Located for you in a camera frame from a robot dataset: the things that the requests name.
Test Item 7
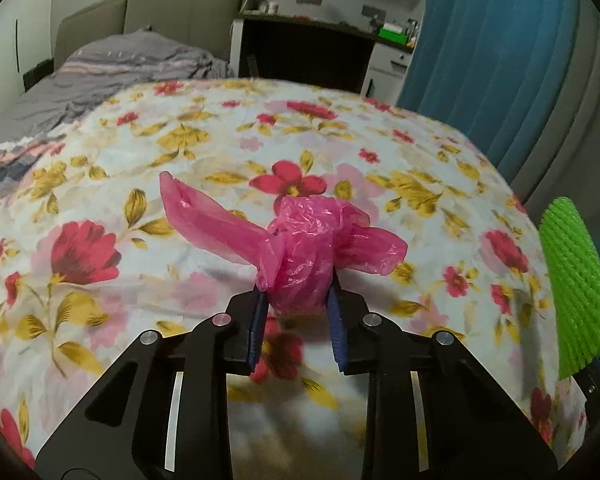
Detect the pink plastic bag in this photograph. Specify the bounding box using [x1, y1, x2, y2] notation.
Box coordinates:
[159, 171, 408, 315]

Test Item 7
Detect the blue curtain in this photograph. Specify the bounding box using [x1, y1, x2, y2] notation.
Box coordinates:
[398, 0, 580, 181]

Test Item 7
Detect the dark bedside table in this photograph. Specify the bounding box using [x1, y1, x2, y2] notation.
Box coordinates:
[22, 58, 54, 92]

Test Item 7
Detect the white wardrobe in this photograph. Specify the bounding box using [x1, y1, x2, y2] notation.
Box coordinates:
[0, 0, 52, 114]

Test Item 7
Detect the green foam net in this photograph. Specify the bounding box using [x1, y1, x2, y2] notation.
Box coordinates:
[538, 197, 600, 379]

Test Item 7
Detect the floral bed sheet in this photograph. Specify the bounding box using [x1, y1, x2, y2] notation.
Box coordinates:
[0, 79, 586, 479]

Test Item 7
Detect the white drawer unit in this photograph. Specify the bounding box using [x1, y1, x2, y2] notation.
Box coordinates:
[361, 44, 412, 105]

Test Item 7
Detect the dark desk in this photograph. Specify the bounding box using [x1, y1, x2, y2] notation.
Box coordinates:
[230, 13, 414, 94]

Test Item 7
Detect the grey curtain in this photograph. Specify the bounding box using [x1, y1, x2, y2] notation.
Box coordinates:
[509, 8, 600, 271]

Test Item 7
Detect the green box on desk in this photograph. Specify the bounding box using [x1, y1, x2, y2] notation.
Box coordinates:
[378, 23, 410, 46]

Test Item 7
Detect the grey striped duvet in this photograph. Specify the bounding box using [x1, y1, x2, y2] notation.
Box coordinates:
[0, 29, 234, 205]

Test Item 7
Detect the grey upholstered headboard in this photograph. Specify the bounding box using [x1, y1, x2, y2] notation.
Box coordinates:
[54, 0, 247, 67]

